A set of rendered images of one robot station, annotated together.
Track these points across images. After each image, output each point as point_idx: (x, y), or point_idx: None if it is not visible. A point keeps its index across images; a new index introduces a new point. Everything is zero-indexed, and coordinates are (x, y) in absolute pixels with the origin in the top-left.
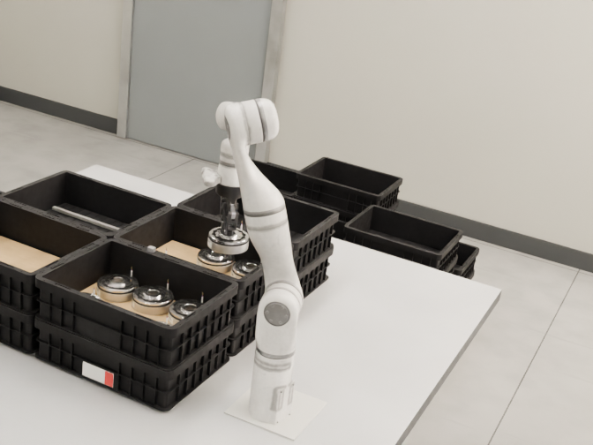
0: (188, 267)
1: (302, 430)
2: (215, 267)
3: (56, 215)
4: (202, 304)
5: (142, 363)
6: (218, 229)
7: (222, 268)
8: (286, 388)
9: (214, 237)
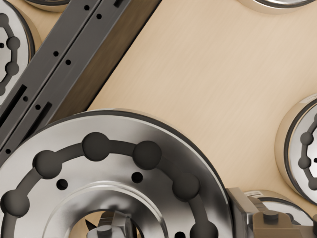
0: (53, 27)
1: None
2: (281, 147)
3: None
4: (6, 91)
5: None
6: (199, 179)
7: (282, 168)
8: None
9: (50, 149)
